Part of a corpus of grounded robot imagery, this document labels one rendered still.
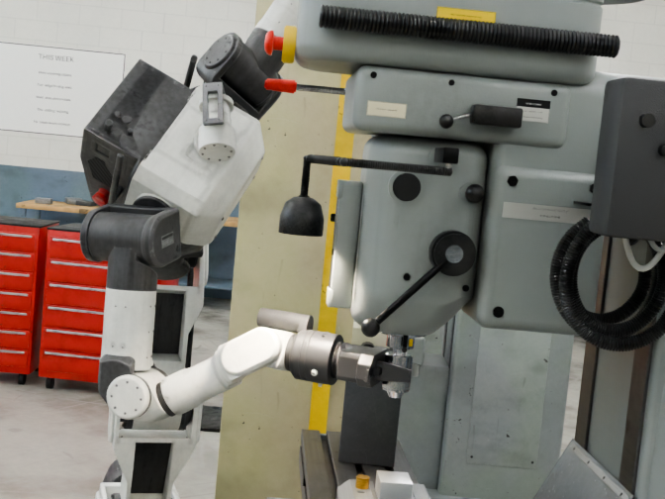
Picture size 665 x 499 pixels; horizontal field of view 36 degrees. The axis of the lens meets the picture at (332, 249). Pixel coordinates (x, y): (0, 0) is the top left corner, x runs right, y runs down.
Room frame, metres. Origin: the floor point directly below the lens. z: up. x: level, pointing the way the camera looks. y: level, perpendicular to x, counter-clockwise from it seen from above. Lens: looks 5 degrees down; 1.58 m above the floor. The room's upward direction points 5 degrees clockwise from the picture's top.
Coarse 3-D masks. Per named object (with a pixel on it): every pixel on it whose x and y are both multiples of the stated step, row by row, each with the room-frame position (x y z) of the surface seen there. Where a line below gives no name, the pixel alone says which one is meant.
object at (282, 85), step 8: (272, 80) 1.75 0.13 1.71; (280, 80) 1.75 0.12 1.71; (288, 80) 1.75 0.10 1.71; (272, 88) 1.75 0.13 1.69; (280, 88) 1.75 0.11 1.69; (288, 88) 1.75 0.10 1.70; (296, 88) 1.75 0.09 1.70; (304, 88) 1.76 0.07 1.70; (312, 88) 1.76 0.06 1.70; (320, 88) 1.76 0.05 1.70; (328, 88) 1.76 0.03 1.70; (336, 88) 1.76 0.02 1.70; (344, 88) 1.76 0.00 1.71
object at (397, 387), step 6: (390, 360) 1.66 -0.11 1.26; (402, 366) 1.65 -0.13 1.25; (408, 366) 1.66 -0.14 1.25; (384, 384) 1.66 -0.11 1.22; (390, 384) 1.66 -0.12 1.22; (396, 384) 1.65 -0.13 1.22; (402, 384) 1.65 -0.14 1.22; (408, 384) 1.66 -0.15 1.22; (390, 390) 1.65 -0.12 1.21; (396, 390) 1.65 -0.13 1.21; (402, 390) 1.65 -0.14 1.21; (408, 390) 1.67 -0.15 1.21
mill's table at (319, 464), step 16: (304, 432) 2.31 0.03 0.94; (336, 432) 2.33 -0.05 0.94; (304, 448) 2.18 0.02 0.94; (320, 448) 2.19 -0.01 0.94; (336, 448) 2.20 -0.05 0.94; (400, 448) 2.25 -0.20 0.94; (304, 464) 2.11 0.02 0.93; (320, 464) 2.07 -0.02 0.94; (336, 464) 2.08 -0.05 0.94; (352, 464) 2.09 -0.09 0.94; (368, 464) 2.10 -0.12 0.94; (400, 464) 2.12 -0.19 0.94; (304, 480) 2.04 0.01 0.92; (320, 480) 1.96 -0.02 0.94; (336, 480) 1.98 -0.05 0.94; (416, 480) 2.02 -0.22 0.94; (304, 496) 2.01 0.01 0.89; (320, 496) 1.87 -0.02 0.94
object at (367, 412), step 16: (352, 384) 2.10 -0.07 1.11; (352, 400) 2.10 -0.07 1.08; (368, 400) 2.10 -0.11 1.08; (384, 400) 2.09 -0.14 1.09; (400, 400) 2.09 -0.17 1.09; (352, 416) 2.10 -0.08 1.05; (368, 416) 2.10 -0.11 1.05; (384, 416) 2.09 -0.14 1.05; (352, 432) 2.10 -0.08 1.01; (368, 432) 2.10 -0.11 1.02; (384, 432) 2.09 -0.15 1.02; (352, 448) 2.10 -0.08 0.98; (368, 448) 2.09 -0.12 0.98; (384, 448) 2.09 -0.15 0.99; (384, 464) 2.09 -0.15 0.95
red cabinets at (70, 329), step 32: (0, 224) 6.12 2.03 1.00; (32, 224) 6.21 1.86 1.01; (0, 256) 6.12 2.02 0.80; (32, 256) 6.13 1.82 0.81; (64, 256) 6.09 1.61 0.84; (0, 288) 6.13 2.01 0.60; (32, 288) 6.14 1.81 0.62; (64, 288) 6.09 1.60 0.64; (96, 288) 6.07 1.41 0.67; (0, 320) 6.12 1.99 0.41; (32, 320) 6.14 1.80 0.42; (64, 320) 6.09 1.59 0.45; (96, 320) 6.07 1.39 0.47; (0, 352) 6.12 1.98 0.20; (32, 352) 6.16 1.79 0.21; (64, 352) 6.09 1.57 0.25; (96, 352) 6.07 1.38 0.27
